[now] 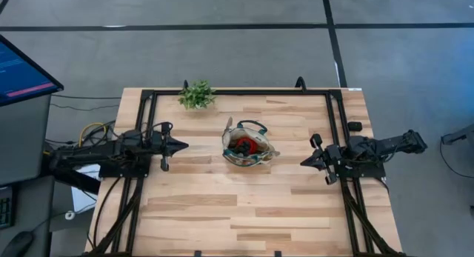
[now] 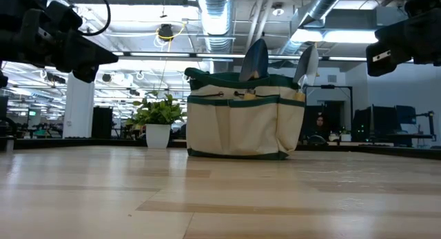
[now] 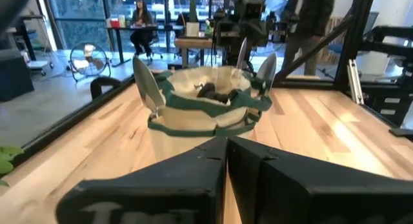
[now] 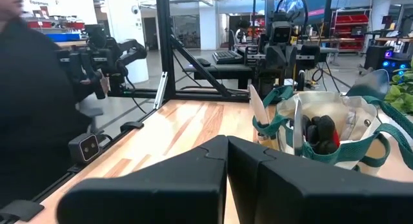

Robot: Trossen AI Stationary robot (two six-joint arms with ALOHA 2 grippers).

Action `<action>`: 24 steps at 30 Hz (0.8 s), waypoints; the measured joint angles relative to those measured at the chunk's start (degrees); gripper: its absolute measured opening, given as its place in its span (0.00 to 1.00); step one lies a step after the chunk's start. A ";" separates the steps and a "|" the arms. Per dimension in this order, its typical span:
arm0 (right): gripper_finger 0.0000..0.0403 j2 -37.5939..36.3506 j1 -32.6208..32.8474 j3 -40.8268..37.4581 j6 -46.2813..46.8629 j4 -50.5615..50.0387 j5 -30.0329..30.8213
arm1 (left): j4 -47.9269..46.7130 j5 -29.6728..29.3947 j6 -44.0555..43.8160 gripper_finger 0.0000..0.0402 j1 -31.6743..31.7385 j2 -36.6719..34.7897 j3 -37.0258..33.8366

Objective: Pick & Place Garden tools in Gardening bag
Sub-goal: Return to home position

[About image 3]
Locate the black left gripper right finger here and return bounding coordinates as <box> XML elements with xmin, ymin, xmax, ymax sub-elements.
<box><xmin>227</xmin><ymin>135</ymin><xmax>413</xmax><ymax>224</ymax></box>

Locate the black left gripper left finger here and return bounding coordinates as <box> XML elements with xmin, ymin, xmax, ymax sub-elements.
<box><xmin>55</xmin><ymin>136</ymin><xmax>228</xmax><ymax>224</ymax></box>

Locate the narrow-blade trowel wooden handle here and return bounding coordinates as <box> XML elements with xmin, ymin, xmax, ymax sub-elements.
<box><xmin>256</xmin><ymin>52</ymin><xmax>278</xmax><ymax>97</ymax></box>

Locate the cream green canvas gardening bag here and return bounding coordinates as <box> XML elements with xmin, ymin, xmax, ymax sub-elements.
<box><xmin>147</xmin><ymin>65</ymin><xmax>274</xmax><ymax>163</ymax></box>

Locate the garden tool wooden handle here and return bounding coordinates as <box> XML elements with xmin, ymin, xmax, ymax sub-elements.
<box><xmin>132</xmin><ymin>55</ymin><xmax>166</xmax><ymax>119</ymax></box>

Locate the background wooden table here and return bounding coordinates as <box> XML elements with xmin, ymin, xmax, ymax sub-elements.
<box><xmin>174</xmin><ymin>37</ymin><xmax>216</xmax><ymax>68</ymax></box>

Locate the person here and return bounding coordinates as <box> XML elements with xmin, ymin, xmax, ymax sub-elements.
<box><xmin>130</xmin><ymin>0</ymin><xmax>156</xmax><ymax>60</ymax></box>
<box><xmin>283</xmin><ymin>0</ymin><xmax>336</xmax><ymax>77</ymax></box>

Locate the black office desk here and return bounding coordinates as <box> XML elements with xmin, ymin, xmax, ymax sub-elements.
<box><xmin>106</xmin><ymin>23</ymin><xmax>181</xmax><ymax>67</ymax></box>

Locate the black flat clamp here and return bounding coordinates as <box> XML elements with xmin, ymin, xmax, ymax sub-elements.
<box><xmin>388</xmin><ymin>127</ymin><xmax>413</xmax><ymax>137</ymax></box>

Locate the black drawer cabinet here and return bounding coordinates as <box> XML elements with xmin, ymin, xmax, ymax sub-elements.
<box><xmin>361</xmin><ymin>85</ymin><xmax>413</xmax><ymax>128</ymax></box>

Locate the round metal floor fan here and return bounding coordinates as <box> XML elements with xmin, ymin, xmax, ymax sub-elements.
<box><xmin>69</xmin><ymin>42</ymin><xmax>112</xmax><ymax>83</ymax></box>

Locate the dark storage box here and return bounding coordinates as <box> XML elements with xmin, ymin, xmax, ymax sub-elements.
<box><xmin>0</xmin><ymin>49</ymin><xmax>35</xmax><ymax>102</ymax></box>

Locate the aluminium frame bracket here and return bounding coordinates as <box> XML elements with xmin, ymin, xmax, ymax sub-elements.
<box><xmin>347</xmin><ymin>58</ymin><xmax>365</xmax><ymax>105</ymax></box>

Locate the black table frame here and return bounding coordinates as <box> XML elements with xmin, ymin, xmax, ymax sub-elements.
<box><xmin>12</xmin><ymin>0</ymin><xmax>413</xmax><ymax>167</ymax></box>

